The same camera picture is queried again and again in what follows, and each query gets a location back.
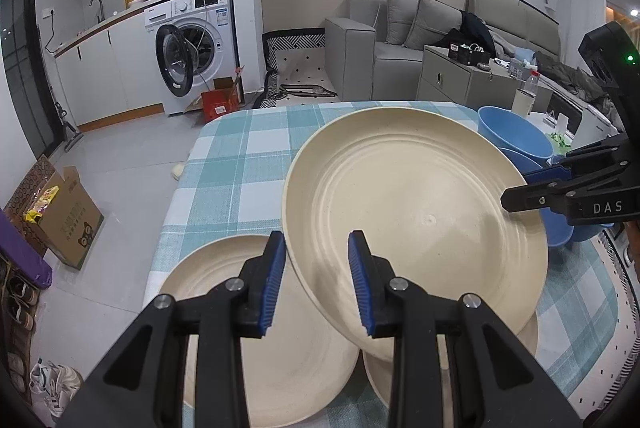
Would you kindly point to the floor mop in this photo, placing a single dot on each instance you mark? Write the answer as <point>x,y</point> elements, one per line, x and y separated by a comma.
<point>70,135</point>

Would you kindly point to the green tissue pack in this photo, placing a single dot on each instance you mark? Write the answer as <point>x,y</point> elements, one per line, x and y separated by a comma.
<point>559,140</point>

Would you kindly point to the bed with piled clothes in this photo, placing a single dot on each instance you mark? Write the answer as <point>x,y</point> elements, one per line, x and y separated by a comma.
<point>565,73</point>

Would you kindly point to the cream round plate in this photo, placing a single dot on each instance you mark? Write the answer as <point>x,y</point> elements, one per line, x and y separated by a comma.
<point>377,375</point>
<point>300,373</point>
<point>425,208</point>

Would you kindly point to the brown cardboard box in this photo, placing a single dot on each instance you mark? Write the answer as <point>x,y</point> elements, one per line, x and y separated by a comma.
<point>70,223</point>

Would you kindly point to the light blue bowl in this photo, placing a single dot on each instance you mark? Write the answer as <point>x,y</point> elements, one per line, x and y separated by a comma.
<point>510,133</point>

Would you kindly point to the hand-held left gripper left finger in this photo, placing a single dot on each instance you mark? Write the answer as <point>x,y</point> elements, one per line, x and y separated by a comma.
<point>272,288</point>

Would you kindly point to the white kitchen base cabinet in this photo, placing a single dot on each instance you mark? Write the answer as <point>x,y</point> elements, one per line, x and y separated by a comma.
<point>110,68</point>

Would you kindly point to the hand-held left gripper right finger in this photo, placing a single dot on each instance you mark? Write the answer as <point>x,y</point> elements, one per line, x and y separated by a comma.
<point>357,288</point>

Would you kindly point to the dark jacket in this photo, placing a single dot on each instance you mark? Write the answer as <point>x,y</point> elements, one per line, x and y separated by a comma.
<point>475,28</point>

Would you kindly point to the white washing machine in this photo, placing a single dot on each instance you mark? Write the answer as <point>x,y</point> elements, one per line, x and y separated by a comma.
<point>210,23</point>

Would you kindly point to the teal checked tablecloth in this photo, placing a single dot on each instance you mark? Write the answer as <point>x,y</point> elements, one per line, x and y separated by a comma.
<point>235,168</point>

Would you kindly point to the dark glass door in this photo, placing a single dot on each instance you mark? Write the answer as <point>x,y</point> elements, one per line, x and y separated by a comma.
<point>25,58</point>

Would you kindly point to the grey bedside cabinet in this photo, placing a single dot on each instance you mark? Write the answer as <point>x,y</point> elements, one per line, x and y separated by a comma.
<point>450,78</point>

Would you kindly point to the brown patterned doormat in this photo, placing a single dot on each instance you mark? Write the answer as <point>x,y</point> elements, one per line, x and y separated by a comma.
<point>30,180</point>

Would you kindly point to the red cardboard box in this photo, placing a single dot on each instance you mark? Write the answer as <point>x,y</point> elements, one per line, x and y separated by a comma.
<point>217,105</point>

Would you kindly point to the grey cushion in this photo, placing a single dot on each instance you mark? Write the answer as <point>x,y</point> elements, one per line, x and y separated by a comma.
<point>430,25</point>
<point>397,18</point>

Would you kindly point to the purple mat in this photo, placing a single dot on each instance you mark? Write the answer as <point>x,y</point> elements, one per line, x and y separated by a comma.
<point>25,258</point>

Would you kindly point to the shoe rack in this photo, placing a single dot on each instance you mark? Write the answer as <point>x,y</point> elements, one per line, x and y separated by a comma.
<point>20,303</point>

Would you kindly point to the grey sofa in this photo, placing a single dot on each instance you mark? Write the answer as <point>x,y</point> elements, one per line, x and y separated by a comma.
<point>350,53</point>

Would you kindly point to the clear plastic bottle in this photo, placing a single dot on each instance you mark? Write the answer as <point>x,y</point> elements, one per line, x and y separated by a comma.
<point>531,83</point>

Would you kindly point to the kitchen faucet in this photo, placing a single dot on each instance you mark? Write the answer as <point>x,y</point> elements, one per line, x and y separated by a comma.
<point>102,13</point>

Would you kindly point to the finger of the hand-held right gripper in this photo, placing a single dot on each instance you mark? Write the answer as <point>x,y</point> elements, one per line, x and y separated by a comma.
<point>545,174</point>
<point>530,199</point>

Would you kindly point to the black storage box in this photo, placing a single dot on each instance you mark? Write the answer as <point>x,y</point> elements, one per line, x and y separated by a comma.
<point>467,56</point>

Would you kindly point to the cream tumbler cup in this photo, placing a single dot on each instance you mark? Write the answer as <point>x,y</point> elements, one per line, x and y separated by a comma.
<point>522,105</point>

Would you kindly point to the black white patterned rug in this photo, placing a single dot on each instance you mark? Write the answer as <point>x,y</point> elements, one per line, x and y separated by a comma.
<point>300,73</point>

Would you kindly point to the white sneakers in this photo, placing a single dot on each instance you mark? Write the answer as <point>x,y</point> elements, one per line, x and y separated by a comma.
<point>55,383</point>

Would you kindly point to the round patterned floor rug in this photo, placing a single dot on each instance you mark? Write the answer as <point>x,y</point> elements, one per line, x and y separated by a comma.
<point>617,268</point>

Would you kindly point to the white marble coffee table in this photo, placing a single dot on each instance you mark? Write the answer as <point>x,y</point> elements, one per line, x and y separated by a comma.
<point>590,118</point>

